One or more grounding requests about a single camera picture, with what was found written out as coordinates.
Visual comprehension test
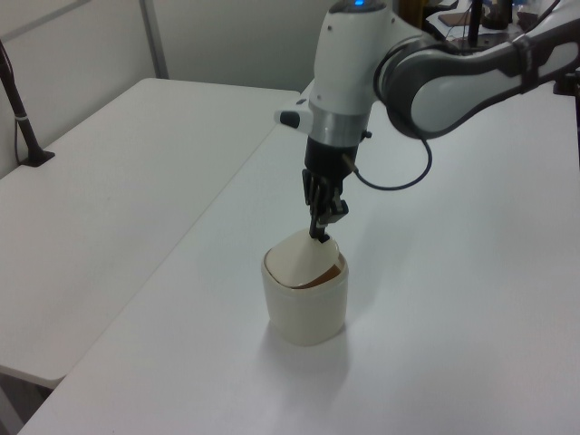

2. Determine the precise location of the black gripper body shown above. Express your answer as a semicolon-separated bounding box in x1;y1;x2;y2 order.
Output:
303;137;359;183

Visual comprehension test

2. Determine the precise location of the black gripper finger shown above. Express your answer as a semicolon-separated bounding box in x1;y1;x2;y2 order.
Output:
316;186;350;227
300;168;332;246

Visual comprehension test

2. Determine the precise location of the cream trash bin lid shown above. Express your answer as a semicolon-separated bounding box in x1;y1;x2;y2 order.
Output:
265;228;340;290

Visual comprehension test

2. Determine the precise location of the cream plastic trash bin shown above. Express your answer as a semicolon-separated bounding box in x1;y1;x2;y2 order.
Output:
260;228;351;348

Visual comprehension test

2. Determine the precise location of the white side table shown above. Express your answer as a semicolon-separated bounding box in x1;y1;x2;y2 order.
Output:
0;77;303;391

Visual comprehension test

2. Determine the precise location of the thin black vertical pole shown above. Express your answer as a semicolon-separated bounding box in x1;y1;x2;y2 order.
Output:
469;0;484;46

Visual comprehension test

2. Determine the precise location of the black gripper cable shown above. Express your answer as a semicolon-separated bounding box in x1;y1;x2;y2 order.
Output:
342;133;434;191

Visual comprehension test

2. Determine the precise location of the grey partition frame post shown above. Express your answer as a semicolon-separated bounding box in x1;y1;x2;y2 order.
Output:
138;0;169;81

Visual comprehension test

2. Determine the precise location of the black strap around arm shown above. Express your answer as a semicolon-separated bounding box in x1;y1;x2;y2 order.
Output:
512;34;541;90

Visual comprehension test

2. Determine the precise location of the black camera stand clamp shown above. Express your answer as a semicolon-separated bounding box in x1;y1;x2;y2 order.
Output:
551;67;580;97

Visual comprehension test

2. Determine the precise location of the black camera stand with pole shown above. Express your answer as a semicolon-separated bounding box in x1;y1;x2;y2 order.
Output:
0;38;56;168

